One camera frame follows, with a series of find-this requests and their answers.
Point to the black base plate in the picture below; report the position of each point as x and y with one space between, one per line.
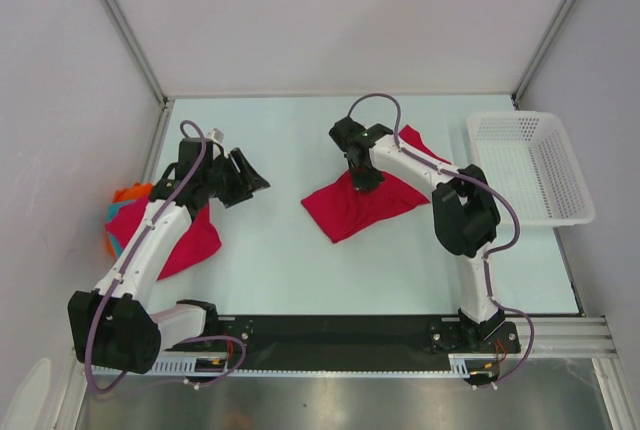
351 343

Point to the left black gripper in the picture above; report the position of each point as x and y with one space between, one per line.
246 182

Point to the teal t shirt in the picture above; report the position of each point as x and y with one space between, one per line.
116 236

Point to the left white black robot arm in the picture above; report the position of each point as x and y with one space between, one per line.
111 325

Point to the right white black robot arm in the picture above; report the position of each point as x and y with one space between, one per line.
465 216

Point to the left slotted cable duct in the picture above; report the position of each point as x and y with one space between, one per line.
189 366

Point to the aluminium frame rail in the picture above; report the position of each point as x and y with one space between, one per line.
572 337

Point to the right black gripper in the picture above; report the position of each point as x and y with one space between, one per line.
363 184

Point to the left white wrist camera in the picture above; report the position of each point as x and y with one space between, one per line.
216 135

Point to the orange t shirt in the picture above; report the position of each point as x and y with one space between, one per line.
135 192

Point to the folded red t shirt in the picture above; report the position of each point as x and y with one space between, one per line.
200 242

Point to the slotted cable duct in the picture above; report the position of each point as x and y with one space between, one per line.
189 366
469 365

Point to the right slotted cable duct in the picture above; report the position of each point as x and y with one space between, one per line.
469 365

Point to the red t shirt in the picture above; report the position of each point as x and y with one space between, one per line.
341 211
200 242

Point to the white perforated plastic basket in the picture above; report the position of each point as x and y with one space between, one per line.
528 158

